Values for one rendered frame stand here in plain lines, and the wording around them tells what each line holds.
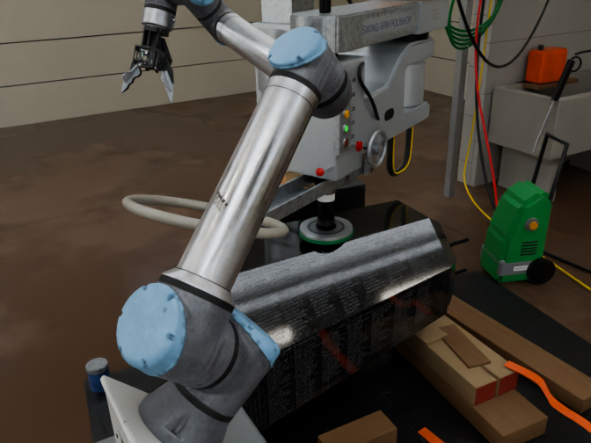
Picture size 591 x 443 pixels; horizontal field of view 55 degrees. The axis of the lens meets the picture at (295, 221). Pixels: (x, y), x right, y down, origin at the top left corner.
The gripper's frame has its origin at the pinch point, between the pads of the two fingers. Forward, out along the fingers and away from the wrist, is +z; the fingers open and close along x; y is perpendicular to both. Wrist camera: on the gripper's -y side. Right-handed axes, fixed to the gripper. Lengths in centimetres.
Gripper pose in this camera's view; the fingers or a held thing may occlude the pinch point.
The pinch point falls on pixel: (147, 98)
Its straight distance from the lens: 178.6
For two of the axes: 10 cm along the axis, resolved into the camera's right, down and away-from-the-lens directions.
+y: -0.7, 0.9, -9.9
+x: 9.8, 2.1, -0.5
